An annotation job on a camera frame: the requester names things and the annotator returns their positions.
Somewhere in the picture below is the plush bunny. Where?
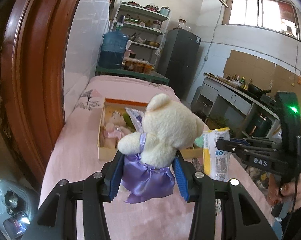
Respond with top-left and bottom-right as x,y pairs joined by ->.
102,110 -> 136,145

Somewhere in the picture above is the window with metal frame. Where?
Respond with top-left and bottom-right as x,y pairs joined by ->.
222,0 -> 301,40

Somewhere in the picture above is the water jug pump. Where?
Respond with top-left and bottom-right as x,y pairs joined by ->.
117,15 -> 126,33

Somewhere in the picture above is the black wok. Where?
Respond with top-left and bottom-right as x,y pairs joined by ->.
247,83 -> 272,97

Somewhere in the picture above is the white electric fan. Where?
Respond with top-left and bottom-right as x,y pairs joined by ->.
0,179 -> 39,239

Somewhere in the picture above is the blue water jug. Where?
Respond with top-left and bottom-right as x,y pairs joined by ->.
99,32 -> 129,69

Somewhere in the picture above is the orange rimmed cardboard box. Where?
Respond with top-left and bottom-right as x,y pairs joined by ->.
97,98 -> 206,162

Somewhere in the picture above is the cream teddy bear purple dress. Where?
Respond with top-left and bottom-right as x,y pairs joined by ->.
117,93 -> 204,204

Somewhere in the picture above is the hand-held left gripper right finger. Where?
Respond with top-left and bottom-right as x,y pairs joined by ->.
174,154 -> 278,240

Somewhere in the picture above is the row of condiment bottles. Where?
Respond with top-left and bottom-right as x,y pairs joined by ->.
227,73 -> 253,89

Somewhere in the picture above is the yellow white plastic packet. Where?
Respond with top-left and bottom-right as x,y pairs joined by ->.
202,127 -> 231,182

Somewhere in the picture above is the brown wooden headboard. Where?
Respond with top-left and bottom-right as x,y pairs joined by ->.
0,0 -> 88,193

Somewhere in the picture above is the white kitchen cabinet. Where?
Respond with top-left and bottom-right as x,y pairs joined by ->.
192,74 -> 281,137

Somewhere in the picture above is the crate with green plants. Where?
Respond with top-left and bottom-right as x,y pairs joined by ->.
207,115 -> 231,130

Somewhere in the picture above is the dark grey fridge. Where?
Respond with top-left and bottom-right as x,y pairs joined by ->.
157,28 -> 201,100

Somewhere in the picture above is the green table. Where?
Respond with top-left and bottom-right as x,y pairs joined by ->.
95,66 -> 170,85

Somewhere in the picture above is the person's right hand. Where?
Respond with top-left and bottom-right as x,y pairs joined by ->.
266,172 -> 301,208

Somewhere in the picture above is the group of food jars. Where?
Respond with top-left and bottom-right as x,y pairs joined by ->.
124,57 -> 154,74

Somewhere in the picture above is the black gas stove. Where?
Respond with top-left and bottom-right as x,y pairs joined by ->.
260,94 -> 277,109

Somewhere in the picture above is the white metal shelf rack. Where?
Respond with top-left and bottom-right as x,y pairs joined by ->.
110,1 -> 171,70

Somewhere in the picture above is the person's right forearm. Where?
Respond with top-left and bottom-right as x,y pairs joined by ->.
280,185 -> 301,240

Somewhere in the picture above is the hanging cable with orange switch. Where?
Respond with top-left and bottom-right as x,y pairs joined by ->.
292,39 -> 301,87

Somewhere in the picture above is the cardboard wall panel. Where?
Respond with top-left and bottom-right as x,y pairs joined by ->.
224,49 -> 258,79
254,57 -> 276,90
274,64 -> 301,93

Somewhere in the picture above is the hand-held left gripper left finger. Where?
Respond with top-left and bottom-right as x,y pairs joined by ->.
28,151 -> 124,240

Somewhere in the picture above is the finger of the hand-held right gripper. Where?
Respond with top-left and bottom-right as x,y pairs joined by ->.
216,140 -> 252,160
230,137 -> 281,148

